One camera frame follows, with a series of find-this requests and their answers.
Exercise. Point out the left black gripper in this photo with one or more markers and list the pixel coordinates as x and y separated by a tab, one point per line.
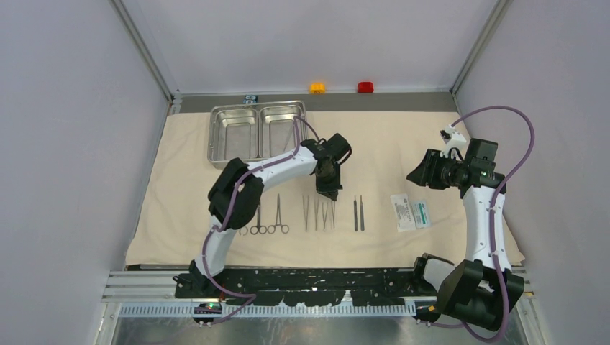
331	190

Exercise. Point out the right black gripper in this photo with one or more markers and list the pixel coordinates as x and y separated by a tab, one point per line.
424	177

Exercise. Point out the green white packet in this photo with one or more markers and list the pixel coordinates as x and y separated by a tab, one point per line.
421	214

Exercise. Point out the white sterile pouch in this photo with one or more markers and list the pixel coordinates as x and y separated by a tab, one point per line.
404	216

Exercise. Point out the beige cloth wrap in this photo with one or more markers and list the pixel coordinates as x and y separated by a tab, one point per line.
386	146

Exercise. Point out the wire mesh steel basket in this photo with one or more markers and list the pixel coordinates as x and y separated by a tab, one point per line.
303	132

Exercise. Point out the short steel scissors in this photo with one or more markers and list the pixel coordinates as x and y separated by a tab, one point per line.
258	227

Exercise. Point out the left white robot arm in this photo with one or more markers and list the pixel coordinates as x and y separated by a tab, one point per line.
235	196

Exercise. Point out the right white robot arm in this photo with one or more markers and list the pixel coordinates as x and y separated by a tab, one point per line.
481	290

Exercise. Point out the right steel tray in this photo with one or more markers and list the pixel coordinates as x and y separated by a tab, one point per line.
275	124

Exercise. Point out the steel tray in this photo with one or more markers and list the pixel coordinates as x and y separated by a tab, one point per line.
233	132
275	124

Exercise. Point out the yellow button block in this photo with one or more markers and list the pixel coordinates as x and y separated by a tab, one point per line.
317	88

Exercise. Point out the red button block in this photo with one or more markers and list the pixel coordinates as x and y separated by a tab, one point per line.
365	87

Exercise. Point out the left steel tray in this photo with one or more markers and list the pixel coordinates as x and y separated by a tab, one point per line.
233	132

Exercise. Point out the small blue owl toy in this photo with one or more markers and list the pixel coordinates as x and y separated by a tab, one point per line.
250	99

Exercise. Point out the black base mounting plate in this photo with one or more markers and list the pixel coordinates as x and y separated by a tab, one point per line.
311	287

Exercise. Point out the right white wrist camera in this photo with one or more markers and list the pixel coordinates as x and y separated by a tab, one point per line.
454	142

